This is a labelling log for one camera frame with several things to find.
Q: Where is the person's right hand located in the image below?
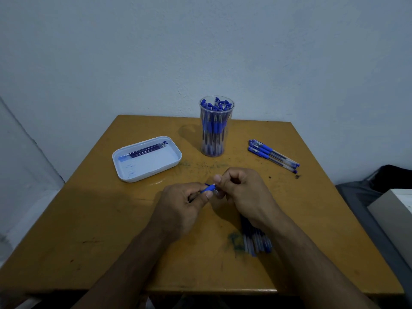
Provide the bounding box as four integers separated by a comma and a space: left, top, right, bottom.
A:
213, 167, 284, 235

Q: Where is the person's left hand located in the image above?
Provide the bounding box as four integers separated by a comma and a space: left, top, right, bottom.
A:
146, 182, 214, 245

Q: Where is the blue grip ballpoint pen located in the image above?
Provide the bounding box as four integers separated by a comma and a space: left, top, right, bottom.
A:
188, 183, 220, 203

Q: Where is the person's left forearm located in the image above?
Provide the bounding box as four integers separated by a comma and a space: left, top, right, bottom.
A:
71, 222, 182, 309

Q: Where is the person's right forearm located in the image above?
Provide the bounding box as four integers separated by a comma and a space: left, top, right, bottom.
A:
257, 211, 382, 309

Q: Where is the clear plastic jar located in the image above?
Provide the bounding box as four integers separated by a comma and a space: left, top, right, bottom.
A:
199, 95, 235, 158

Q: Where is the clear blue ballpoint pen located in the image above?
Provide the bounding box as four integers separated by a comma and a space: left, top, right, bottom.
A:
249, 144, 297, 171
248, 147, 298, 174
252, 139, 300, 167
250, 141, 298, 169

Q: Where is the bunch of capped blue pens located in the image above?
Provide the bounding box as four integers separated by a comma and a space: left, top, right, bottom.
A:
201, 97, 232, 156

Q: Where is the white plastic tray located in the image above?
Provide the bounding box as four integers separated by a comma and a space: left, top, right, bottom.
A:
112, 136, 183, 183

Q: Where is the pile of loose blue pens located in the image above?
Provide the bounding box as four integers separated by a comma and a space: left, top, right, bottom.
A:
240, 215, 273, 257

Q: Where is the blue ink refill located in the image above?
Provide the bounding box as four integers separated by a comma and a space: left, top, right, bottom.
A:
122, 143, 167, 159
127, 142, 168, 157
118, 145, 166, 161

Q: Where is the black bag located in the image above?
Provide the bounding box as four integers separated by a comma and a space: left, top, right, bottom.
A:
367, 164, 412, 194

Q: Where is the white box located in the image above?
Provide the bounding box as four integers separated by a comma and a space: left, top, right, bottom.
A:
367, 188, 412, 270

